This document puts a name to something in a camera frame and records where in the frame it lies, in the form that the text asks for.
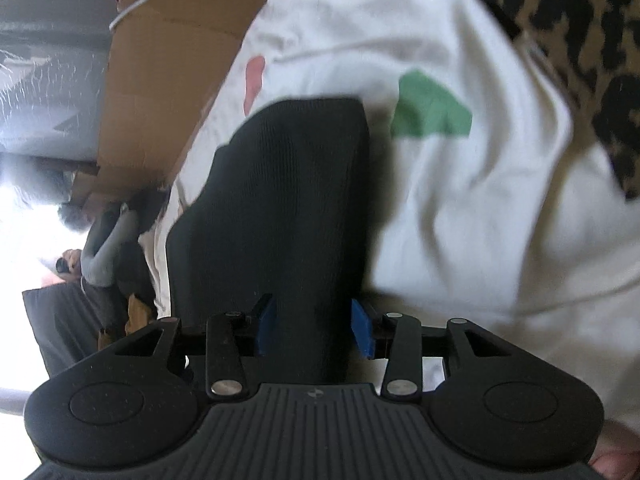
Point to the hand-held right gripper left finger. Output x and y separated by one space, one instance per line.
267 330

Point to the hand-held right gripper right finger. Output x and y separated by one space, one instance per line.
362 329

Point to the black shorts patterned side panels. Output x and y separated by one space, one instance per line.
280 200

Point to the brown garment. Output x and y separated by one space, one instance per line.
137 310

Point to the white printed blanket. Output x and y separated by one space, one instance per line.
475 210

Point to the grey garment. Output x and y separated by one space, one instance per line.
102 255

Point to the cardboard box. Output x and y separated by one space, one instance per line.
160 85

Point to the grey plastic wrap sheet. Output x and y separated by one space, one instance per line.
50 85

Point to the leopard print cloth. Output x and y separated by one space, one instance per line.
575 10

